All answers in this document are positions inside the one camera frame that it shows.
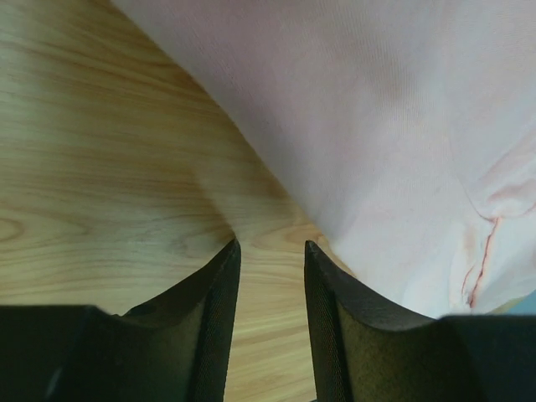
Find pink t-shirt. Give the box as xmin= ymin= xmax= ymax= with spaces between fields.
xmin=117 ymin=1 xmax=535 ymax=317

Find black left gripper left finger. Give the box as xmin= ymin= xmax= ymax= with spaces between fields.
xmin=1 ymin=240 xmax=241 ymax=401

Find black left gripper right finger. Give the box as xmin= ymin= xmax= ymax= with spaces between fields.
xmin=304 ymin=241 xmax=535 ymax=401

